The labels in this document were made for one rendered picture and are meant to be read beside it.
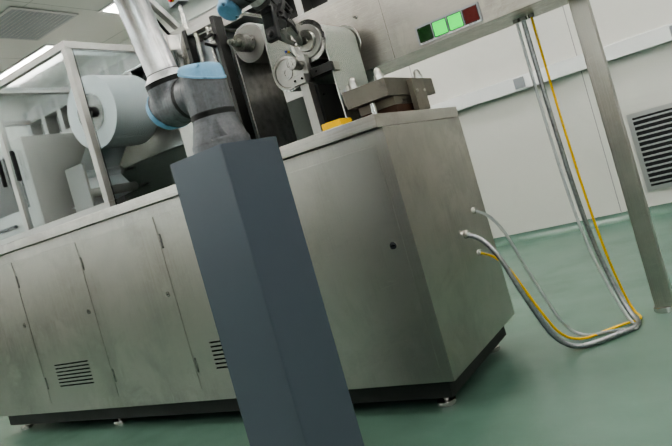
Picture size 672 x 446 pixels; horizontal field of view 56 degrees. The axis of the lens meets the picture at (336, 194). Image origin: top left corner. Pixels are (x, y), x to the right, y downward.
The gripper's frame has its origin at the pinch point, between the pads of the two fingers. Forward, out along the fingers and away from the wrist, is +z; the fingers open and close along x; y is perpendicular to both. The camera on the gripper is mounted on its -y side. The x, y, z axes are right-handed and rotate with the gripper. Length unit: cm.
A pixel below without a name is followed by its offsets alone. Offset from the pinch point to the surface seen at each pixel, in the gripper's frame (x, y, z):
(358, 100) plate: -16.9, -19.5, 16.4
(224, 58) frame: 25.1, -2.9, -9.2
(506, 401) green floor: -44, -105, 68
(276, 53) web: 15.7, 8.3, 5.6
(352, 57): -8.3, 8.2, 20.7
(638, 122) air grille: -68, 122, 247
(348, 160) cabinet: -20, -49, 11
